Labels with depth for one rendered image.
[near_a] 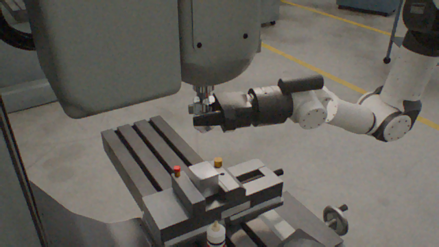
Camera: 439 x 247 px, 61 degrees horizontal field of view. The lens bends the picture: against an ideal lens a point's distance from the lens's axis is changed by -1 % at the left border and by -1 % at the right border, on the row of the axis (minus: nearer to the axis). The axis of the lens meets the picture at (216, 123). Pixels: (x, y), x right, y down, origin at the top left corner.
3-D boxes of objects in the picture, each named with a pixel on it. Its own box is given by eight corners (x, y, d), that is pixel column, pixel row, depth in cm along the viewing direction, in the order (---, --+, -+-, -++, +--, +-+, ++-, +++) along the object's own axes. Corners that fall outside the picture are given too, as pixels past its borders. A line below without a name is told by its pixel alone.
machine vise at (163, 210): (254, 173, 112) (256, 143, 107) (285, 204, 101) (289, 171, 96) (141, 214, 98) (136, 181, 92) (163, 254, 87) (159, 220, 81)
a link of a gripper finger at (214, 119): (192, 114, 79) (221, 110, 80) (193, 127, 80) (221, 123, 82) (193, 117, 77) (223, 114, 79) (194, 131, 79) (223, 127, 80)
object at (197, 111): (189, 126, 84) (188, 103, 81) (204, 119, 87) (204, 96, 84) (204, 134, 81) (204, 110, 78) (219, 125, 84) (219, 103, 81)
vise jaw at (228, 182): (221, 169, 103) (221, 157, 101) (246, 195, 94) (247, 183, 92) (202, 175, 100) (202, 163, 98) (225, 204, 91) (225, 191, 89)
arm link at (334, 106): (275, 93, 91) (315, 106, 97) (289, 117, 85) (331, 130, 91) (291, 72, 88) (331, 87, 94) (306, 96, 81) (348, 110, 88)
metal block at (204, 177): (207, 179, 97) (207, 160, 94) (219, 193, 93) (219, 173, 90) (188, 185, 95) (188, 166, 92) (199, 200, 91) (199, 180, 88)
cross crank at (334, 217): (329, 217, 146) (334, 194, 140) (352, 237, 137) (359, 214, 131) (298, 234, 139) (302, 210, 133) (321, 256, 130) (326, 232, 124)
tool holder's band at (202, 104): (188, 103, 81) (188, 99, 80) (204, 96, 84) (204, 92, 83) (204, 110, 78) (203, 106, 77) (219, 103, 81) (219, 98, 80)
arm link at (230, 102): (211, 81, 86) (261, 75, 88) (212, 118, 91) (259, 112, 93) (226, 106, 75) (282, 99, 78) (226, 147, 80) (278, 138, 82)
